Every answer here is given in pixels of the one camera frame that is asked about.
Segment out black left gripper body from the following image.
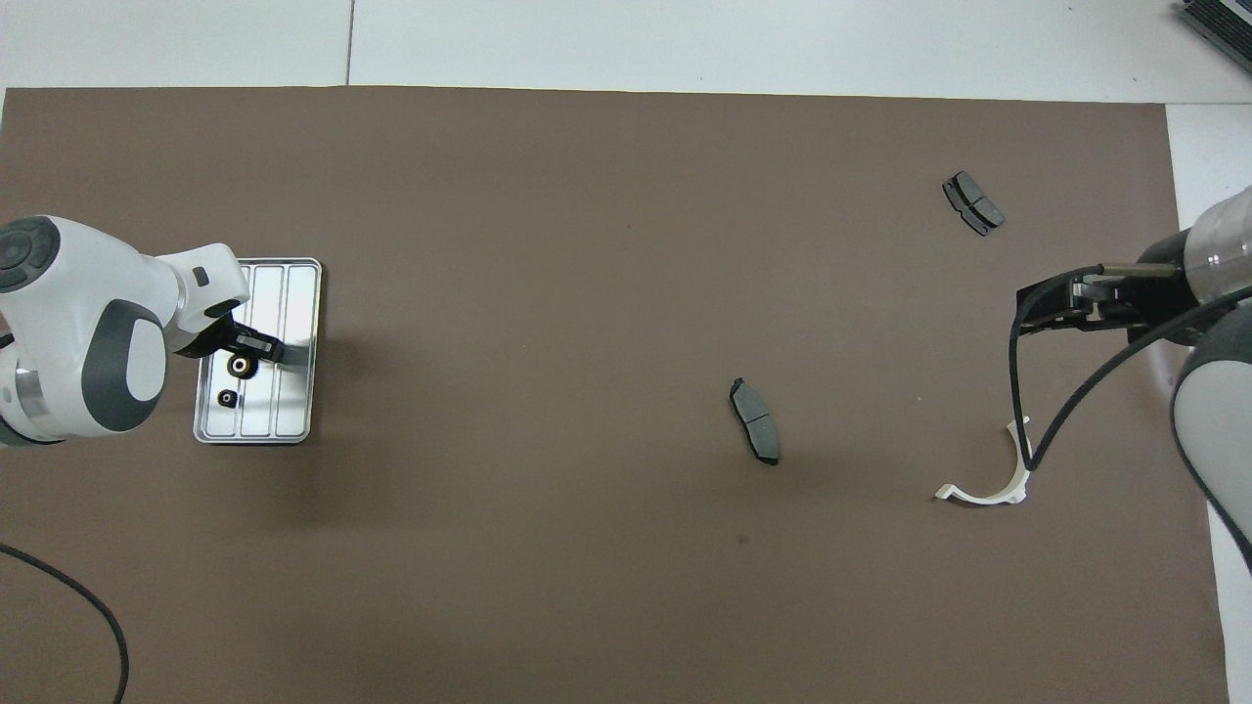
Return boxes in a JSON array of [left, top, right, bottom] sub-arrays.
[[181, 305, 246, 359]]

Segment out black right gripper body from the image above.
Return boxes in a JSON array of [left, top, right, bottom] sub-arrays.
[[1076, 277, 1209, 343]]

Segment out silver metal tray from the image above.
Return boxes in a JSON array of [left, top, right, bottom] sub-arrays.
[[193, 257, 324, 446]]

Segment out short grey brake pad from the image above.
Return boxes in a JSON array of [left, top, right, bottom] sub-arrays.
[[942, 171, 1006, 238]]

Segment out dark keyboard device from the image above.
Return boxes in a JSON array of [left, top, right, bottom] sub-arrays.
[[1179, 0, 1252, 74]]

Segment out long grey brake pad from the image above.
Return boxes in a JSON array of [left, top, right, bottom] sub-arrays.
[[729, 377, 782, 467]]

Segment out brown table mat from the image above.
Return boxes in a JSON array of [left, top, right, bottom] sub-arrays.
[[0, 86, 1231, 704]]

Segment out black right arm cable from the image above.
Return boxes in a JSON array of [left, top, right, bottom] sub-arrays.
[[1007, 262, 1252, 472]]

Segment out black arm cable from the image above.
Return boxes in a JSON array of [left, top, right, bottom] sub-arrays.
[[0, 543, 131, 704], [1007, 262, 1252, 472]]

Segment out white curved plastic bracket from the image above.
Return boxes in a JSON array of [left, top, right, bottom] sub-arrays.
[[934, 418, 1034, 506]]

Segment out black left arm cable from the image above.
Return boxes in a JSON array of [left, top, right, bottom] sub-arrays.
[[0, 543, 131, 704]]

